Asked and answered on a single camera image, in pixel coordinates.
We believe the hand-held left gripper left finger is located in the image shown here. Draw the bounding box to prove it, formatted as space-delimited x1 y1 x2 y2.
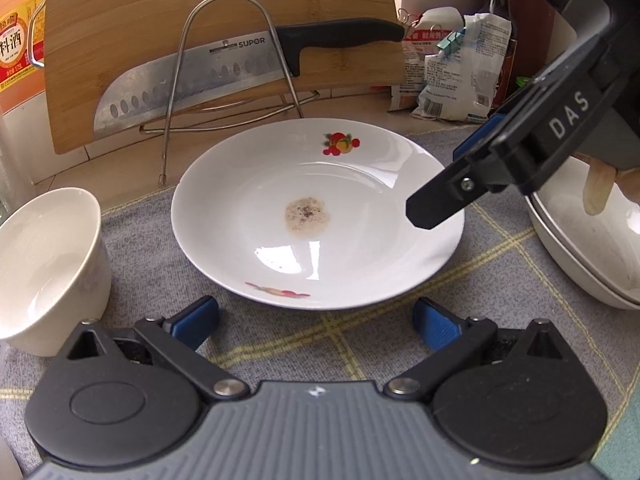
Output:
65 295 251 403

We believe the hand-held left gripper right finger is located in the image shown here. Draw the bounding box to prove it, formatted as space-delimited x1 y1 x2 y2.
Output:
382 296 568 403

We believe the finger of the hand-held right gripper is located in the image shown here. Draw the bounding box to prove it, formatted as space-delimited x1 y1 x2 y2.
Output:
406 152 506 231
452 107 516 162

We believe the plain white bowl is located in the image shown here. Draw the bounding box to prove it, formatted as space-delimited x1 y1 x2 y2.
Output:
0 187 112 358

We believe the person's right hand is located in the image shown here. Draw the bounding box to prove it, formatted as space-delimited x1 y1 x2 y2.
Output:
582 160 640 221

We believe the white blue plastic bag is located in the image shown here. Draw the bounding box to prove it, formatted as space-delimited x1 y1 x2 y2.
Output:
411 12 514 125

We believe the grey teal checked towel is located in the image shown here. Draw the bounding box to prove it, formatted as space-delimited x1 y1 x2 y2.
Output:
0 127 640 480

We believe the dark brown knife block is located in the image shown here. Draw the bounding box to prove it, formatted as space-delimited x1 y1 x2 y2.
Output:
515 0 562 79

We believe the green plastic bag clip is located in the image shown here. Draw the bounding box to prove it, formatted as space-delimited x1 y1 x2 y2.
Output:
436 30 467 55

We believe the white red printed bag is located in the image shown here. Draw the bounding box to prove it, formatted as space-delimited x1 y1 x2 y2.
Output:
389 6 468 114

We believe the bamboo cutting board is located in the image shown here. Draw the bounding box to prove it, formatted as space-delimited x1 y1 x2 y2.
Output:
44 0 406 155

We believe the orange cooking wine jug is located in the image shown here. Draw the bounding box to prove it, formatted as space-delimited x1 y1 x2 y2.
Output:
0 0 54 116

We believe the black handled kitchen knife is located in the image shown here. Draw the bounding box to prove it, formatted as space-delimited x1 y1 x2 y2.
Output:
93 17 406 137

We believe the metal wire rack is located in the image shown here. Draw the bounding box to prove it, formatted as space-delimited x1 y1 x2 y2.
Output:
139 0 321 189

